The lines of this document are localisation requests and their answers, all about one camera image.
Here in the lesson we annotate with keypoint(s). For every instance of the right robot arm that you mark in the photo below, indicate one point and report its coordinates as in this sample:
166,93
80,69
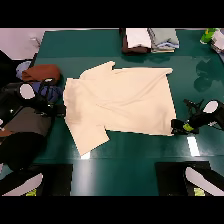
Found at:
208,111

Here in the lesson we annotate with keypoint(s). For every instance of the green object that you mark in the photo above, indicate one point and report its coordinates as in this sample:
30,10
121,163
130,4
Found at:
207,36

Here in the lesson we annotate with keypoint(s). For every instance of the grey-green garment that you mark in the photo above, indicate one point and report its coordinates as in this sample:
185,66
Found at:
163,35

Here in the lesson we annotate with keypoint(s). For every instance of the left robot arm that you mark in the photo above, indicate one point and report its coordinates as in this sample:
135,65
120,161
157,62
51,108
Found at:
23,100

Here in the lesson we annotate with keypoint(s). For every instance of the cream T-shirt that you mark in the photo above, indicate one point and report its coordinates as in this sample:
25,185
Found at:
126,100

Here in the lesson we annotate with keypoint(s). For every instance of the rust-brown garment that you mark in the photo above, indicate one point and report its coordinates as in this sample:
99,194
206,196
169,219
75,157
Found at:
41,71

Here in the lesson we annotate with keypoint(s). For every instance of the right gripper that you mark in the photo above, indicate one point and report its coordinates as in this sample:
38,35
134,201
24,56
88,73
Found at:
181,126

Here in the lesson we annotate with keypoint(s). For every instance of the black garment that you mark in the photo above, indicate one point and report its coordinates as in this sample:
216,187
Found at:
20,148

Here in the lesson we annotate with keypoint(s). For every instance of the orange-brown garment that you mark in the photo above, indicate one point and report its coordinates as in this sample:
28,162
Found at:
4,132

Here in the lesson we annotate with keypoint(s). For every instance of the pale garment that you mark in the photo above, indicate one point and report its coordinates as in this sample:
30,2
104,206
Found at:
218,41

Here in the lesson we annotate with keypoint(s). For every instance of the grey garment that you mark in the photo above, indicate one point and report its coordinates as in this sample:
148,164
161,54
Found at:
30,121

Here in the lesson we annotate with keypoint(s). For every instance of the light blue garment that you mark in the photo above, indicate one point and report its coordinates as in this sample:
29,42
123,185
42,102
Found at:
168,45

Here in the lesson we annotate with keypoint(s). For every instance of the white garment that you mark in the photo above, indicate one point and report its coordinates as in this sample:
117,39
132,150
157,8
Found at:
138,37

